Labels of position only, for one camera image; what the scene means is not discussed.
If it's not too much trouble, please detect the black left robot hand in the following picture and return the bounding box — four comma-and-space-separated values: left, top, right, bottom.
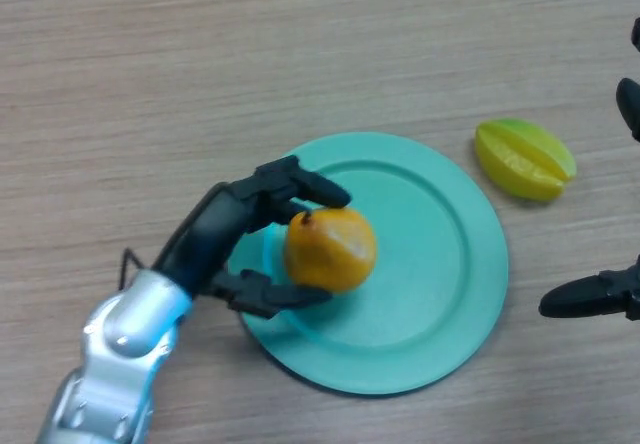
152, 156, 351, 320

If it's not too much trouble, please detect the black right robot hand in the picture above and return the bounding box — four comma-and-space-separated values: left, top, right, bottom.
538, 16, 640, 321

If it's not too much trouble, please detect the yellow pear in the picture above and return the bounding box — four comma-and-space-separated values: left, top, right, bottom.
283, 207, 377, 294

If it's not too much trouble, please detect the green round plate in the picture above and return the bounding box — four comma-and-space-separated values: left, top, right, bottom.
227, 132, 510, 396

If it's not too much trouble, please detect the yellow-green starfruit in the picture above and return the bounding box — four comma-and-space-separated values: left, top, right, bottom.
474, 118, 578, 203

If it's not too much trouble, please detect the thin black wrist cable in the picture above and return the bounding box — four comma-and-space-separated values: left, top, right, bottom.
118, 248, 147, 291

